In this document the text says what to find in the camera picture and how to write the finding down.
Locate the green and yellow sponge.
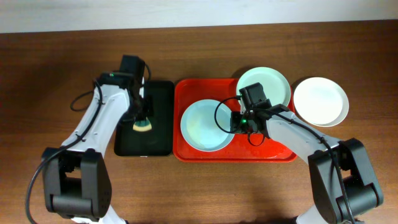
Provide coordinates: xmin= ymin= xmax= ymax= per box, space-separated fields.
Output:
xmin=132 ymin=119 xmax=152 ymax=132

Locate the pale green plate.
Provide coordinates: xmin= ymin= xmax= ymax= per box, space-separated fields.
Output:
xmin=236 ymin=67 xmax=291 ymax=106

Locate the light blue plate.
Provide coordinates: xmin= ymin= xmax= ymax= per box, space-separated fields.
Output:
xmin=180 ymin=99 xmax=234 ymax=152

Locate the white plate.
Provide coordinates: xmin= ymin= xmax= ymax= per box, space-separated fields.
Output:
xmin=294 ymin=77 xmax=349 ymax=127

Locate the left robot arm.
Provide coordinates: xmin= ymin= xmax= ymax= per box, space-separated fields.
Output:
xmin=40 ymin=72 xmax=145 ymax=223

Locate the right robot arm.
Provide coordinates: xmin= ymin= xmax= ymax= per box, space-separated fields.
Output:
xmin=231 ymin=105 xmax=384 ymax=223

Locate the red plastic tray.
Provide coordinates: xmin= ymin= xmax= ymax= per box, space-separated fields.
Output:
xmin=173 ymin=78 xmax=297 ymax=163

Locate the black plastic tray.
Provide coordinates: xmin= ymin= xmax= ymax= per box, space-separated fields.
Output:
xmin=114 ymin=80 xmax=175 ymax=156

